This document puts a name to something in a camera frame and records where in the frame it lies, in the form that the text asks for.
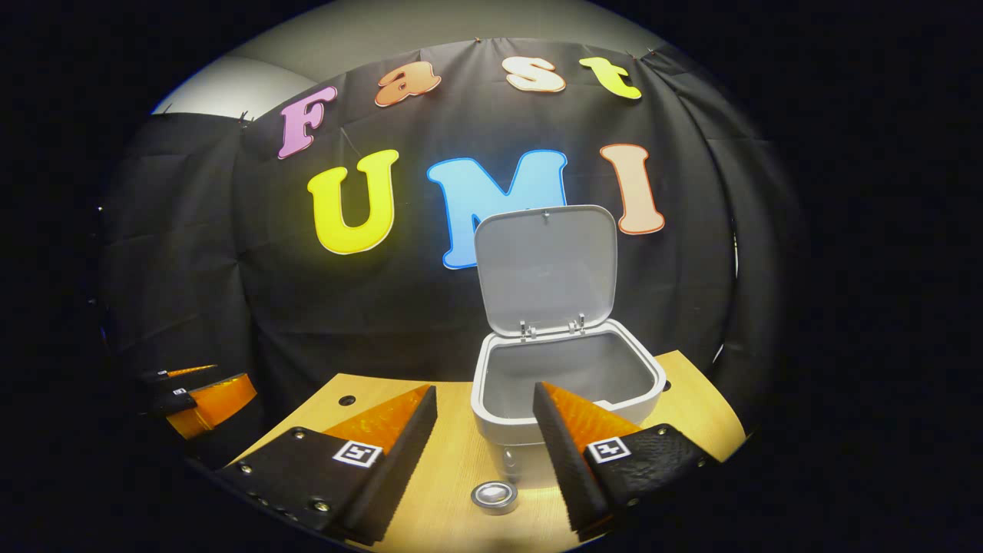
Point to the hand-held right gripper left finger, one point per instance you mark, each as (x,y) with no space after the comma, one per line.
(403,468)

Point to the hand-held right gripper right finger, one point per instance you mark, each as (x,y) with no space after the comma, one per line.
(561,468)

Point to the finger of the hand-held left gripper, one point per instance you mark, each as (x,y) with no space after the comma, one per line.
(211,403)
(169,376)

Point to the silver pop can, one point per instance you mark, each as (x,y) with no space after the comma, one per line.
(494,496)

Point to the white desktop garbage bin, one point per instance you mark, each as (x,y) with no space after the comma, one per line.
(545,269)

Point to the wooden desktop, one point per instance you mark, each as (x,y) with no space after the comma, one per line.
(453,461)

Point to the black backdrop cloth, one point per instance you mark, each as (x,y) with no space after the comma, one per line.
(269,307)

